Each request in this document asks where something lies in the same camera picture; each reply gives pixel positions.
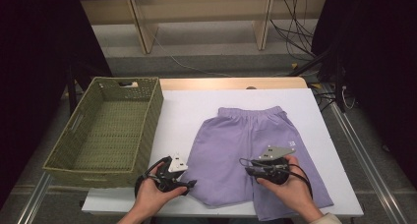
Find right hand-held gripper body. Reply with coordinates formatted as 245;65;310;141
252;145;296;187

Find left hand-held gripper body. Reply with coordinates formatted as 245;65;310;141
152;152;190;193

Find purple shorts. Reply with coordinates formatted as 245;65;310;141
180;105;334;222

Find green woven basket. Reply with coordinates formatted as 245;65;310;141
42;76;165;189

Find person's left hand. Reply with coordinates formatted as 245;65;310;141
132;161;189;216

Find person's right hand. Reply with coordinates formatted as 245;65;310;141
256;154;324;219

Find white table sheet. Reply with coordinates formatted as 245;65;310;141
82;88;364;218

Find black metal stand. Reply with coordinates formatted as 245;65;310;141
288;41;349;114
64;61;96;118

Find dark curtain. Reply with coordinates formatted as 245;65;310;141
0;0;113;209
310;0;417;190

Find light wooden shelf unit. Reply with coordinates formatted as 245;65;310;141
80;0;321;55

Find white looped cable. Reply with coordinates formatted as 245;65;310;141
340;84;357;111

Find metal floor rail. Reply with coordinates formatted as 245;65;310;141
16;173;53;224
328;100;409;224

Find white floor cable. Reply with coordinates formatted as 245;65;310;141
151;33;234;79

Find bundle of black cables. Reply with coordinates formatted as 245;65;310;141
269;0;321;62

